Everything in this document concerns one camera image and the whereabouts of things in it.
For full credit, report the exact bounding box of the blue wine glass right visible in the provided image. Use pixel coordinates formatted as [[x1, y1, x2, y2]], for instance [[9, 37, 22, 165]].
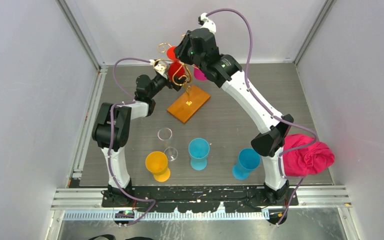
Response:
[[232, 148, 261, 180]]

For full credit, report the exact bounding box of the blue wine glass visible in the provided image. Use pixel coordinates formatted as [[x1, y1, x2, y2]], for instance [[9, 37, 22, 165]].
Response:
[[232, 148, 261, 180], [188, 138, 210, 171]]

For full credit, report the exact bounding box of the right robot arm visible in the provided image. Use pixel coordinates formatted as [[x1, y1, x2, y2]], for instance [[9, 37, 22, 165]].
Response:
[[174, 28, 294, 205]]

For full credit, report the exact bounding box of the blue wine glass centre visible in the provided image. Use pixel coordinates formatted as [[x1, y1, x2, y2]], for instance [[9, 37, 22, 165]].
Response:
[[188, 138, 210, 171]]

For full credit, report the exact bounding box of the pink crumpled cloth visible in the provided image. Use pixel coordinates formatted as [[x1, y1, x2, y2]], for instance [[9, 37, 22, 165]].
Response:
[[282, 141, 335, 177]]

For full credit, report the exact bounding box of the pink plastic wine glass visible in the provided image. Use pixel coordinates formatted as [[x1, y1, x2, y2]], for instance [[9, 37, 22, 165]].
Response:
[[193, 66, 207, 81]]

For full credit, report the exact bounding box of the purple cable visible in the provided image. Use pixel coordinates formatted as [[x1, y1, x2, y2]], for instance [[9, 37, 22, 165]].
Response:
[[205, 8, 318, 226], [107, 57, 156, 226]]

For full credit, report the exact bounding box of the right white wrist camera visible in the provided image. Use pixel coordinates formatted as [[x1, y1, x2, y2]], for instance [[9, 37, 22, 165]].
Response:
[[198, 12, 217, 34]]

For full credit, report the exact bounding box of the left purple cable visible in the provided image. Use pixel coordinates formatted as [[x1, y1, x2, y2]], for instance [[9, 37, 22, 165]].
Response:
[[107, 57, 156, 226]]

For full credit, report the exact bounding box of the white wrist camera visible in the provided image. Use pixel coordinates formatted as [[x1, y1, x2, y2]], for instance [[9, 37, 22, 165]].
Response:
[[149, 59, 169, 75], [198, 12, 217, 34]]

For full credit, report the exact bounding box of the yellow plastic wine glass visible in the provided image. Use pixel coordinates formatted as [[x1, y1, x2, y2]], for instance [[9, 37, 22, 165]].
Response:
[[145, 151, 171, 183]]

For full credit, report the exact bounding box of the clear wine glass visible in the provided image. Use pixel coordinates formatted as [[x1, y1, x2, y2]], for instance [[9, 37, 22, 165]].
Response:
[[157, 127, 178, 162]]

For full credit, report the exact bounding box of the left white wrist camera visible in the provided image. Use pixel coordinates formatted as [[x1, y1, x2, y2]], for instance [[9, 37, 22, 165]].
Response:
[[149, 59, 169, 75]]

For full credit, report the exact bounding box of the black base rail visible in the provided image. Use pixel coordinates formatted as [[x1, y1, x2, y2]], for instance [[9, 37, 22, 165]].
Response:
[[100, 185, 298, 214]]

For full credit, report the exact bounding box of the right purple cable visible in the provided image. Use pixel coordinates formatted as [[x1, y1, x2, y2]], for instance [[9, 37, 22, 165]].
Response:
[[205, 8, 318, 226]]

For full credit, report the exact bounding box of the red plastic wine glass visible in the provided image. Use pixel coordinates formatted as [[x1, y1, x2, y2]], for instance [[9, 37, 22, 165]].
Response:
[[166, 46, 185, 82]]

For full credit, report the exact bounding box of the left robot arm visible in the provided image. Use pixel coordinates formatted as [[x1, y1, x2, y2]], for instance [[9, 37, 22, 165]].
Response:
[[92, 74, 187, 207]]

